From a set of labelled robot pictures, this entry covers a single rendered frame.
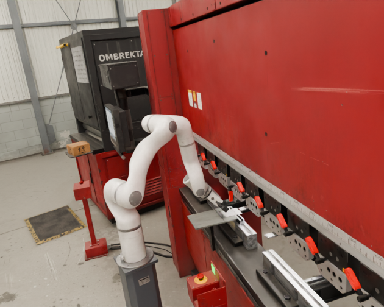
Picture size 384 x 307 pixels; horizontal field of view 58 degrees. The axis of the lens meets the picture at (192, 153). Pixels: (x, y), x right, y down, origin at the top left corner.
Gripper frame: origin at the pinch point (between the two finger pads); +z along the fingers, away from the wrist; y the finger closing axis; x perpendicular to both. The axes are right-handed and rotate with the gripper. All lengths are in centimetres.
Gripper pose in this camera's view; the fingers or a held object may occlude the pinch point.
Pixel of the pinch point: (223, 207)
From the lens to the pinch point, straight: 214.9
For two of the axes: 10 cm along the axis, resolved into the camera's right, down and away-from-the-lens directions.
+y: -2.9, -2.5, 9.3
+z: 7.0, 6.1, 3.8
